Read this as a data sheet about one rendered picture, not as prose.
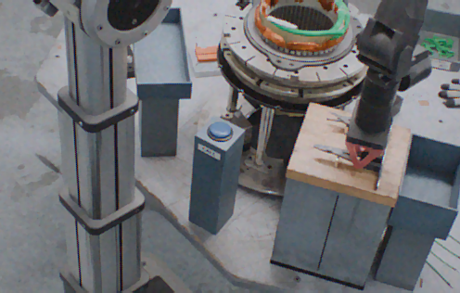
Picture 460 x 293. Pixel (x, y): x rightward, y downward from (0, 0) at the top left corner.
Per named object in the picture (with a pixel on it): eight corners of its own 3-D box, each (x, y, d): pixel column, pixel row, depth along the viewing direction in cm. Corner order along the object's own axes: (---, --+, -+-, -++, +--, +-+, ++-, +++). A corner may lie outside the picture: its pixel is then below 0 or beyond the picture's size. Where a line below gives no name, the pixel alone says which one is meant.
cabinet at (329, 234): (377, 222, 176) (407, 137, 158) (363, 290, 164) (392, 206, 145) (290, 197, 179) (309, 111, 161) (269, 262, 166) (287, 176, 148)
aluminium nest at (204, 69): (233, 51, 213) (234, 44, 211) (241, 73, 207) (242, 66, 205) (187, 55, 211) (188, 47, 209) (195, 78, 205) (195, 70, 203)
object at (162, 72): (131, 105, 196) (131, 6, 175) (175, 103, 197) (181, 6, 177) (135, 182, 179) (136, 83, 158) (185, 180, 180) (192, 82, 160)
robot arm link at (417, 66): (357, 30, 130) (400, 51, 125) (403, 6, 136) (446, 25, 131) (351, 91, 138) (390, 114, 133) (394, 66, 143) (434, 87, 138)
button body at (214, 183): (206, 199, 177) (214, 114, 159) (233, 214, 175) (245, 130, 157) (187, 220, 172) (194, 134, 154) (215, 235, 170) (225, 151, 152)
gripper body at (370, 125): (390, 114, 144) (401, 82, 139) (382, 153, 137) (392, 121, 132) (354, 106, 145) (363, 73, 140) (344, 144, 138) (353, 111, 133)
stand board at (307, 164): (408, 137, 158) (411, 128, 156) (393, 208, 145) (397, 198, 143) (308, 110, 161) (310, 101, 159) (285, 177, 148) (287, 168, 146)
